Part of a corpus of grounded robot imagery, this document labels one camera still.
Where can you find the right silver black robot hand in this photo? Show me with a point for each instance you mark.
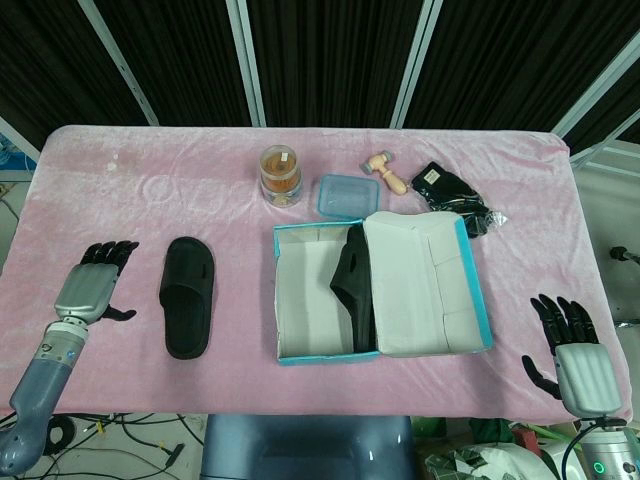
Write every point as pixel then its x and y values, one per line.
pixel 590 377

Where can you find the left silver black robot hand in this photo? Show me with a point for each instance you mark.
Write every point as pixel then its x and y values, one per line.
pixel 87 287

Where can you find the black slipper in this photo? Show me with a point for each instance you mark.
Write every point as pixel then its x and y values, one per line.
pixel 186 300
pixel 352 280

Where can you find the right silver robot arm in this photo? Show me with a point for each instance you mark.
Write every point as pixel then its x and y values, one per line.
pixel 607 450

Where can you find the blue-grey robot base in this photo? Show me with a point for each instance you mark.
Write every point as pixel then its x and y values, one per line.
pixel 310 447

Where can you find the teal cardboard shoe box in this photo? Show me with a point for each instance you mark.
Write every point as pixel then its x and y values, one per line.
pixel 425 280

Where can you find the blue-rimmed clear plastic container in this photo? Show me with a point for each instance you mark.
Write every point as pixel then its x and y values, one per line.
pixel 346 195

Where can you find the pink plush table cloth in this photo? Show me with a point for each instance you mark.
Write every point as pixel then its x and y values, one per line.
pixel 165 190

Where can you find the black stand head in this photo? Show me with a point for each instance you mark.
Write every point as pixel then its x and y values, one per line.
pixel 625 254

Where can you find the black curtain partition panel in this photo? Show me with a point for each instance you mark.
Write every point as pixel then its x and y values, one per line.
pixel 510 60
pixel 330 55
pixel 175 55
pixel 50 65

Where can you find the clear jar with orange bands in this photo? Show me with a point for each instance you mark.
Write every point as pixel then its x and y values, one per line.
pixel 281 167

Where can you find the white partition frame post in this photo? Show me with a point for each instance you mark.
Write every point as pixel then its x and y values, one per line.
pixel 595 85
pixel 247 60
pixel 120 60
pixel 412 60

